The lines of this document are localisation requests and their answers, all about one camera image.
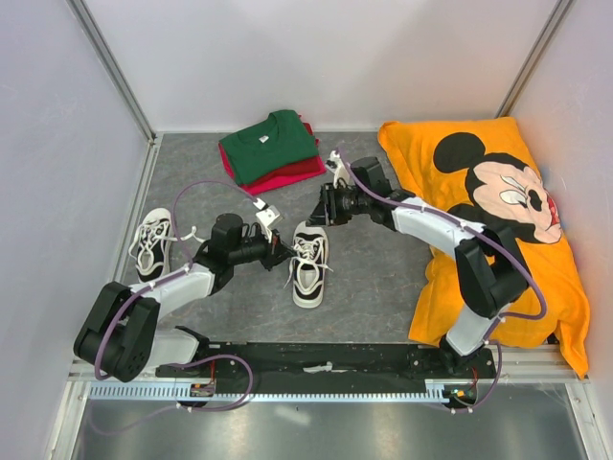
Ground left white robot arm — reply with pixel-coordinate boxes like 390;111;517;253
74;214;297;382

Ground pink folded t-shirt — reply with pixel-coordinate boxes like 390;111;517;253
218;139;326;196

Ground front aluminium rail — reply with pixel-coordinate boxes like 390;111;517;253
69;344;590;384

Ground green folded t-shirt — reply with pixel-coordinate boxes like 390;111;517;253
219;109;318;185

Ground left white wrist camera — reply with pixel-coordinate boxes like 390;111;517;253
254;198;283;239

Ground red folded t-shirt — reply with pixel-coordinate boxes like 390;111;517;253
224;109;324;194

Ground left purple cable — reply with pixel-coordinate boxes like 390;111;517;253
84;179;267;435

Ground black white sneaker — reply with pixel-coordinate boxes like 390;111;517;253
128;208;202;283
285;221;329;310

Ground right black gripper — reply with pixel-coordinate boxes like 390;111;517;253
306;183;370;228

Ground grey slotted cable duct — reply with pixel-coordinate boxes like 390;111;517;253
89;379;479;403

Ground right aluminium frame post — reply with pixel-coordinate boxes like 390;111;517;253
495;0;576;118

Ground left aluminium frame post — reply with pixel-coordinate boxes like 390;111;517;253
66;0;158;145

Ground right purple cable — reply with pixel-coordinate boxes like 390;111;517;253
334;147;548;416

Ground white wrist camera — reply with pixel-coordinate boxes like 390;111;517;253
254;198;283;239
325;149;353;189

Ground aluminium frame post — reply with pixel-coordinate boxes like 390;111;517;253
66;0;158;145
495;0;576;118

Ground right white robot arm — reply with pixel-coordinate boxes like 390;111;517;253
308;150;529;378

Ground purple cable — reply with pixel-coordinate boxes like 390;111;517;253
334;147;548;416
84;179;267;435

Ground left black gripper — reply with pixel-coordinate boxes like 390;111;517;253
229;227;296;272

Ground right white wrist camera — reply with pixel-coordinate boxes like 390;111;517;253
325;149;353;189

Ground orange Mickey Mouse pillow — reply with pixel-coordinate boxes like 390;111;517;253
377;117;590;378

